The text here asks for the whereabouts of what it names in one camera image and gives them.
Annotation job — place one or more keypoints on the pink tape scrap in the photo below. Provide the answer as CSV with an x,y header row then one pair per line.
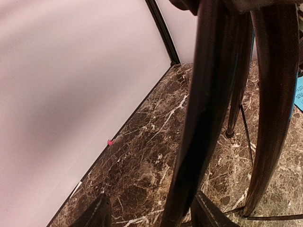
x,y
110,142

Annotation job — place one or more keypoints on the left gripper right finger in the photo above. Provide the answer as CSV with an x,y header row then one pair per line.
x,y
205,214

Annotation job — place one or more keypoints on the right black frame post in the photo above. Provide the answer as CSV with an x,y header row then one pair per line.
x,y
163,30

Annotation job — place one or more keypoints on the black music stand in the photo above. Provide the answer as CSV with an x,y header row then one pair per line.
x,y
227,33

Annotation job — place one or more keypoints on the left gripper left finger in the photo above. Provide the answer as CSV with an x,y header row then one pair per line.
x,y
98,214

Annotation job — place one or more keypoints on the blue sheet music page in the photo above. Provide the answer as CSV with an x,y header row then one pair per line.
x,y
298,98

